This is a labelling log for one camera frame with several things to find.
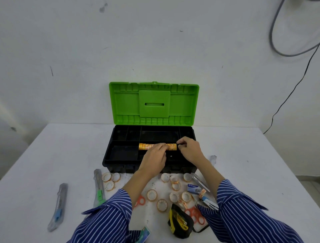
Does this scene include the person's right hand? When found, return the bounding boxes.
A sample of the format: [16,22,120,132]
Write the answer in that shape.
[176,136,208,166]

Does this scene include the scattered small clear tape rolls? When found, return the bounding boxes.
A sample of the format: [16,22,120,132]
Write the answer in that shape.
[102,172,193,213]

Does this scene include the person's right forearm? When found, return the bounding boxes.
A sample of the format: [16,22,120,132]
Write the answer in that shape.
[196,160,304,243]

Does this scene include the thin black wall cable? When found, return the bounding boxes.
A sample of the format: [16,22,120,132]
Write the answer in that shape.
[263,43,320,135]

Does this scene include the packaged green utility knife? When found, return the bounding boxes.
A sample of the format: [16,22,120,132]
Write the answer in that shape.
[93,169,106,208]

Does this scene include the person's left forearm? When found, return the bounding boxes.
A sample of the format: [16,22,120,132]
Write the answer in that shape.
[67,165,152,243]

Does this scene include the orange handled scissors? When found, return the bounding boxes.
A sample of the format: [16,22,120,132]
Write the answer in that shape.
[184,206,206,226]
[133,195,146,209]

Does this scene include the orange tape roll tube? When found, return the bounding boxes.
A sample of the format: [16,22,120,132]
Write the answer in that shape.
[138,143,178,152]

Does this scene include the teal card packaging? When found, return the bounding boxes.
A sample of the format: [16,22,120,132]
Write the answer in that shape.
[136,226,152,243]

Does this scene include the grey wall cable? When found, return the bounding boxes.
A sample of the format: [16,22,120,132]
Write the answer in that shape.
[269,0,320,57]

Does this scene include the green and black toolbox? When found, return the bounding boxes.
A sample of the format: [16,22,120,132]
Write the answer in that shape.
[102,81,200,174]

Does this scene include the clear packaged metal tool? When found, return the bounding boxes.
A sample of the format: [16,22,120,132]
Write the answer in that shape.
[191,172,211,193]

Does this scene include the black and yellow tape measure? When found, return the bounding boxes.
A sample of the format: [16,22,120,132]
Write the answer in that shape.
[168,203,209,238]

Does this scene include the packaged blue utility knife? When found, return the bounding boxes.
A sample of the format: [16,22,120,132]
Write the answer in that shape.
[47,183,69,232]

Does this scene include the blue metal stapler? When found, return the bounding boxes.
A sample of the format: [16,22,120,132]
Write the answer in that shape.
[197,195,219,211]

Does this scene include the person's left hand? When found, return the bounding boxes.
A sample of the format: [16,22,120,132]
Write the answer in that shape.
[139,143,167,174]

